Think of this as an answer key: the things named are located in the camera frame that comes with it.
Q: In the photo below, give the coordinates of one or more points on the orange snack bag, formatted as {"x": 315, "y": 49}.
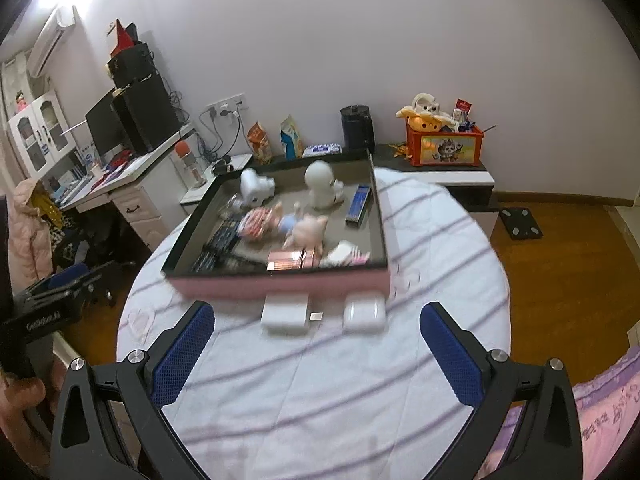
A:
{"x": 259, "y": 144}

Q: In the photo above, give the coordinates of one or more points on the low white cabinet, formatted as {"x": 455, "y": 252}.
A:
{"x": 450, "y": 180}

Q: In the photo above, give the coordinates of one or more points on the white desk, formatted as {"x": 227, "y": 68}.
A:
{"x": 140, "y": 205}

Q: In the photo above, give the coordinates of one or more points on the wet wipes pack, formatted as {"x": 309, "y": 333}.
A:
{"x": 322, "y": 150}

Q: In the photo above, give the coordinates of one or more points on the pink snack packet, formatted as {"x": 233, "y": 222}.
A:
{"x": 257, "y": 225}

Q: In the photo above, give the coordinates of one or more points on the black computer monitor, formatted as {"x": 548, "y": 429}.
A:
{"x": 105, "y": 125}

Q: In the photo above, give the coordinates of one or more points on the white air conditioner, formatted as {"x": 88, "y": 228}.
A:
{"x": 50, "y": 42}

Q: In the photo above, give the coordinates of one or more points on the pink padded jacket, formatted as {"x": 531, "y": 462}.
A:
{"x": 27, "y": 235}

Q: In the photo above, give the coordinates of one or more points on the black computer tower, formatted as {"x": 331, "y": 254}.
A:
{"x": 147, "y": 112}

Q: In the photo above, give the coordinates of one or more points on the white round-headed figurine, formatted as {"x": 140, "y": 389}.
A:
{"x": 322, "y": 182}

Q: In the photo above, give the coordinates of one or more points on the white pink packet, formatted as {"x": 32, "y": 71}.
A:
{"x": 345, "y": 255}

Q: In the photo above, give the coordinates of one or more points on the small white side table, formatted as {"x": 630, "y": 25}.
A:
{"x": 220, "y": 180}

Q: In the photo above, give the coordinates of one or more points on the small white square card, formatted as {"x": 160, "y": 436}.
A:
{"x": 316, "y": 316}

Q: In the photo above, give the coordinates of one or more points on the white yellow plush toy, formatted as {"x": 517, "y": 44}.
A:
{"x": 425, "y": 112}

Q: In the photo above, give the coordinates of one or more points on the black electric kettle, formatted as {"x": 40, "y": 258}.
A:
{"x": 357, "y": 130}

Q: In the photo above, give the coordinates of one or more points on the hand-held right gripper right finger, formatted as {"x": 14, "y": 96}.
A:
{"x": 452, "y": 355}

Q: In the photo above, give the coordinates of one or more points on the pink shallow box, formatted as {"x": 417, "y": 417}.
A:
{"x": 280, "y": 285}

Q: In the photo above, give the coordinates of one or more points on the white flat box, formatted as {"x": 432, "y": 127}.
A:
{"x": 285, "y": 314}

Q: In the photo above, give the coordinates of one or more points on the orange-lid bottle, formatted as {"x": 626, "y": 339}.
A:
{"x": 190, "y": 167}

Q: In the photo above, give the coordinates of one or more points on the person's left hand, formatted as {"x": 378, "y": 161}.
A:
{"x": 20, "y": 400}

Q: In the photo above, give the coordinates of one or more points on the blue slim box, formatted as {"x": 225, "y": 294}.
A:
{"x": 359, "y": 205}

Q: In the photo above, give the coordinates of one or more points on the white earbuds case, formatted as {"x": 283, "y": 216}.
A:
{"x": 364, "y": 312}

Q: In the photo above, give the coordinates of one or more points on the red triangular item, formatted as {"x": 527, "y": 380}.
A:
{"x": 121, "y": 40}

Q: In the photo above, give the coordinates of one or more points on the black floor scale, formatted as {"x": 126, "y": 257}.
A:
{"x": 521, "y": 222}

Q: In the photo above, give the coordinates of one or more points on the yellow black garment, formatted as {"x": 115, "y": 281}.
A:
{"x": 47, "y": 210}

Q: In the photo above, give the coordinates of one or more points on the small pink doll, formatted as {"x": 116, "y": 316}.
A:
{"x": 21, "y": 101}

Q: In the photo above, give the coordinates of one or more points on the white wall socket strip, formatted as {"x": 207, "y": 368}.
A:
{"x": 226, "y": 104}

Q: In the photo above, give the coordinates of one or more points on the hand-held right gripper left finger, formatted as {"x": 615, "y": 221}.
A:
{"x": 182, "y": 355}

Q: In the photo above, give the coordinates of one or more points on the white glass-door cabinet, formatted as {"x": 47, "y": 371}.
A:
{"x": 37, "y": 132}

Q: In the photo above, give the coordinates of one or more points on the blue white bag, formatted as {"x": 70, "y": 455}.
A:
{"x": 291, "y": 140}

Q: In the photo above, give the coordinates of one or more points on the orange toy box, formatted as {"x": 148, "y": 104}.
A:
{"x": 445, "y": 147}

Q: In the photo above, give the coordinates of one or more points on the white curtain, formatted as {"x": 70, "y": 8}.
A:
{"x": 10, "y": 125}

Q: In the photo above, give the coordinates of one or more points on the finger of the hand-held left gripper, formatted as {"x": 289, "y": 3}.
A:
{"x": 72, "y": 275}
{"x": 60, "y": 297}

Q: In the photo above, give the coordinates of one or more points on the black box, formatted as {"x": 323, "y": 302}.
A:
{"x": 130, "y": 65}

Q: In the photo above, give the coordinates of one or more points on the purple printed blanket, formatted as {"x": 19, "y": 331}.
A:
{"x": 600, "y": 420}

